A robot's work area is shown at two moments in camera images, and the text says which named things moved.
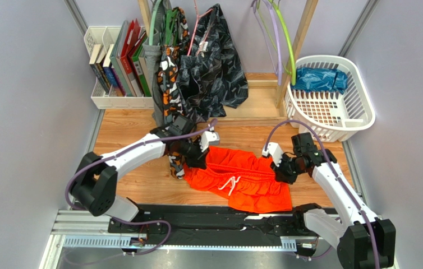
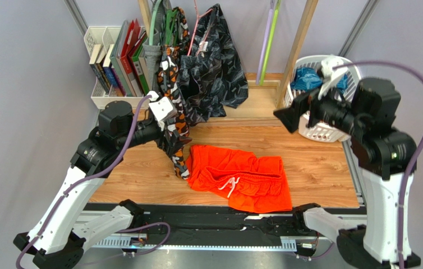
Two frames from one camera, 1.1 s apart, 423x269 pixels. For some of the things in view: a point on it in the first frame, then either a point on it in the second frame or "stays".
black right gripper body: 283,173 to 307,110
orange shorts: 247,181 stays
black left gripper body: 192,152 to 165,143
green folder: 136,58 stays
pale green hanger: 151,31 stays
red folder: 132,31 stays
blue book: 107,67 stays
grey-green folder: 114,57 stays
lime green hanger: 293,73 to 264,68
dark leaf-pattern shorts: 212,74 stays
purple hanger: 277,68 to 265,43
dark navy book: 93,63 stays
